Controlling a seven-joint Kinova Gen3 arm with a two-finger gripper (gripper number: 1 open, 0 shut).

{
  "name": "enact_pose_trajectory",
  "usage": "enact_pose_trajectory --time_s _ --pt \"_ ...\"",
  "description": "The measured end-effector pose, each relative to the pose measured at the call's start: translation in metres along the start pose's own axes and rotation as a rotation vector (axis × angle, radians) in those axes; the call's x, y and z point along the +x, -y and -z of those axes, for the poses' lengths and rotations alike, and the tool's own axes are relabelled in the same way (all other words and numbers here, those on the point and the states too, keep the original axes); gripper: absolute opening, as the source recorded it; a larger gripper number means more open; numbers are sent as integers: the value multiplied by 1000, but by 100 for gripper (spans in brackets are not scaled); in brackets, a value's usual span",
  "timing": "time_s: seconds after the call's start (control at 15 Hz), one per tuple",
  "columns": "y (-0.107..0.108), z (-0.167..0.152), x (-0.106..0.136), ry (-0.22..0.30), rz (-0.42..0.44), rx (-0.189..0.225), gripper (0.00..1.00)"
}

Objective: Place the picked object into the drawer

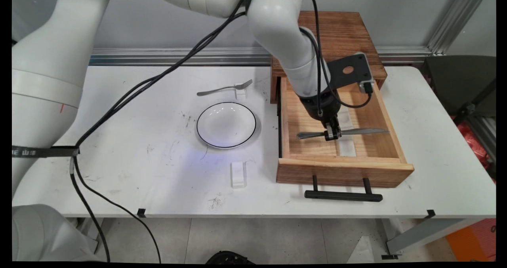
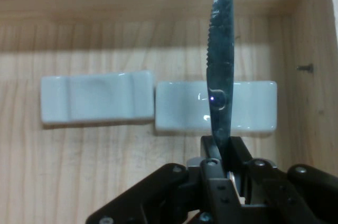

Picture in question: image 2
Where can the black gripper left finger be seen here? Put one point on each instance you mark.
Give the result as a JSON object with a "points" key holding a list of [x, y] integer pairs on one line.
{"points": [[169, 195]]}

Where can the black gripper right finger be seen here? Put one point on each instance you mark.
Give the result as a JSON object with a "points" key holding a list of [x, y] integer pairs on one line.
{"points": [[295, 197]]}

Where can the serrated steel table knife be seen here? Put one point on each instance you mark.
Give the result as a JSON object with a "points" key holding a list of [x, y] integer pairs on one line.
{"points": [[220, 57]]}

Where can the white ceramic cutlery rest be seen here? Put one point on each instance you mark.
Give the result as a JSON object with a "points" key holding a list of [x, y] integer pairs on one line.
{"points": [[182, 105], [97, 97]]}

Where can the light wooden box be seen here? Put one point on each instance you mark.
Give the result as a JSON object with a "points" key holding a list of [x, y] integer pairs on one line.
{"points": [[79, 168]]}

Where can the small dark screw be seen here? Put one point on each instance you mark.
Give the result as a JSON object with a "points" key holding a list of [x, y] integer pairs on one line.
{"points": [[306, 67]]}

